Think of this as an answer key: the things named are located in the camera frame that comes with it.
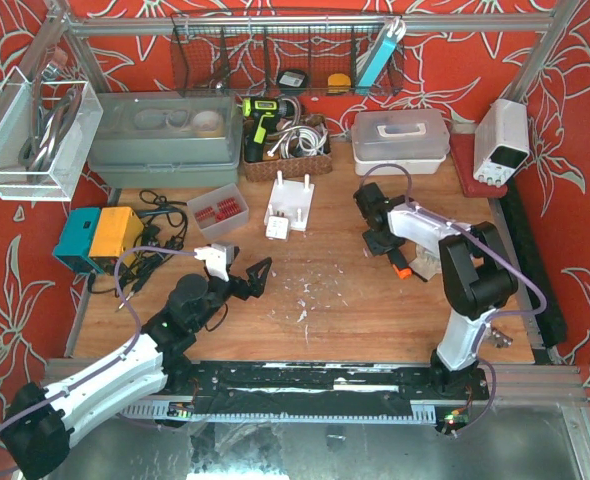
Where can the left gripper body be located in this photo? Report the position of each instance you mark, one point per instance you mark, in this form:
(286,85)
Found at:
(240,285)

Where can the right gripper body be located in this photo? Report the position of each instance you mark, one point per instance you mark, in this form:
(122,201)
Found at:
(382,241)

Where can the orange black screwdriver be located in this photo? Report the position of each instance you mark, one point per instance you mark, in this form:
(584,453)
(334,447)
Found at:
(399,264)

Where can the white power adapter cube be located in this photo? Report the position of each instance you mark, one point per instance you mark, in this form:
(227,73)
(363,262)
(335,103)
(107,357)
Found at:
(277,228)

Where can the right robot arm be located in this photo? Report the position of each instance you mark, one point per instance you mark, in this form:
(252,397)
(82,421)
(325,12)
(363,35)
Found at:
(473,264)

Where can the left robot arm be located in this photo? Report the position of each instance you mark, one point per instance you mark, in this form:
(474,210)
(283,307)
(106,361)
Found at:
(43,424)

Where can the clear spring bin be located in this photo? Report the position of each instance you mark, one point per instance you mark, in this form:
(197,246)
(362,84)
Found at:
(219,212)

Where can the work glove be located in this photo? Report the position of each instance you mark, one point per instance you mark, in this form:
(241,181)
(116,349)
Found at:
(425,264)

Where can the soldering iron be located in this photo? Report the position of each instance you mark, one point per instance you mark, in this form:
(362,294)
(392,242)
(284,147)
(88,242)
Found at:
(135,281)

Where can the white peg board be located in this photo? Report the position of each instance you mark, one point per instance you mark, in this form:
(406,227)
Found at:
(292,200)

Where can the wicker basket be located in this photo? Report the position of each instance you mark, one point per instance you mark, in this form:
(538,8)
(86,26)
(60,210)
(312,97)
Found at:
(290,167)

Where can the white plastic storage box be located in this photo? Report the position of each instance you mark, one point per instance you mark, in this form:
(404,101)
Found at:
(416,139)

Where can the yellow soldering station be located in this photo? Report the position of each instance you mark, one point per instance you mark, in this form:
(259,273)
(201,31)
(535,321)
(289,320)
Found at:
(118,229)

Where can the red notebook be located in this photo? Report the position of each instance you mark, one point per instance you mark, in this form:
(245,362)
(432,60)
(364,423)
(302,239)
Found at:
(462,153)

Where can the teal box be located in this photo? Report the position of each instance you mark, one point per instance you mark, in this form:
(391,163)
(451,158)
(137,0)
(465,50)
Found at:
(73,248)

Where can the white power supply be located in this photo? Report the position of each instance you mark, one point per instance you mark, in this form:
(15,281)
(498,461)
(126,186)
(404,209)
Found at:
(501,143)

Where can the yellow tape measure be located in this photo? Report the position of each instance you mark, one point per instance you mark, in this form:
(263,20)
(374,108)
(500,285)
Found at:
(338,84)

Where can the grey plastic toolbox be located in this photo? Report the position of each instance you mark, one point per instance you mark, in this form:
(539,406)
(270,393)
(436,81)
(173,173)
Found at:
(164,140)

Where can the blue white hex key set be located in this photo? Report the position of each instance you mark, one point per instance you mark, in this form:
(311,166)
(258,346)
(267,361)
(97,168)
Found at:
(370,64)

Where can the black tape measure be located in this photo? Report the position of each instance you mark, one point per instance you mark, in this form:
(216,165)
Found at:
(292,81)

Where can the clear acrylic box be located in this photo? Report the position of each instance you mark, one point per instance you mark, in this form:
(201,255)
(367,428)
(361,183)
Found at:
(46,132)

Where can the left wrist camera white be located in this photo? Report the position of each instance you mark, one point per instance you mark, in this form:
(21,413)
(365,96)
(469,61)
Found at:
(217,259)

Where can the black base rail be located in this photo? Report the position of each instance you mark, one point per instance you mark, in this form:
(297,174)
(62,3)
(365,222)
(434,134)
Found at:
(411,381)

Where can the green cordless drill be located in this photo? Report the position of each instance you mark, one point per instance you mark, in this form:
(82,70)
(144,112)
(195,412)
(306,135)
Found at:
(265,113)

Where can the black cable tray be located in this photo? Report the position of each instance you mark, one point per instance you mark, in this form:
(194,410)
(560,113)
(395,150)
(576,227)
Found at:
(551,323)

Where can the black wire basket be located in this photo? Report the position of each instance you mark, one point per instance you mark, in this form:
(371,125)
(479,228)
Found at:
(242,51)

